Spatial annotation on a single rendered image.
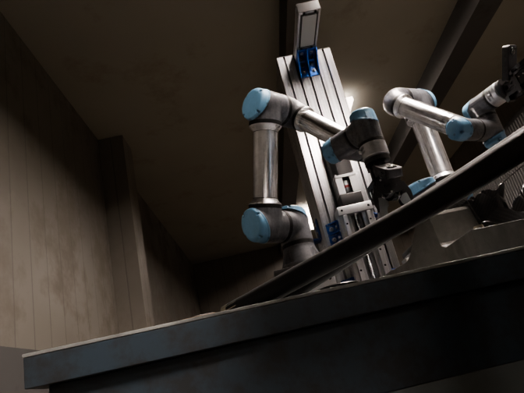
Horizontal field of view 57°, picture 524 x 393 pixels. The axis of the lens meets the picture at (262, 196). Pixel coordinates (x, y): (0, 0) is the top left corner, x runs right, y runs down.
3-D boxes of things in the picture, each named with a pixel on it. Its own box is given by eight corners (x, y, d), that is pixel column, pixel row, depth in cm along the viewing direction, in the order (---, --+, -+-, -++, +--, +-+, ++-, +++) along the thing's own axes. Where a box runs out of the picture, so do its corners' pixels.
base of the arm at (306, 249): (283, 278, 177) (277, 253, 181) (323, 270, 178) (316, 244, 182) (283, 270, 163) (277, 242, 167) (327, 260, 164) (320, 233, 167)
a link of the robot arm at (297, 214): (320, 238, 174) (311, 203, 179) (294, 237, 165) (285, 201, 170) (298, 249, 182) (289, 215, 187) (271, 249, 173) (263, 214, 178)
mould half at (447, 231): (393, 312, 119) (377, 260, 124) (490, 290, 122) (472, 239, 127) (485, 267, 73) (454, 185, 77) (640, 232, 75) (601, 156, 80)
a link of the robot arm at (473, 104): (480, 125, 176) (472, 106, 179) (504, 109, 167) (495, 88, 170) (465, 125, 172) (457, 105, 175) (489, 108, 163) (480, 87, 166)
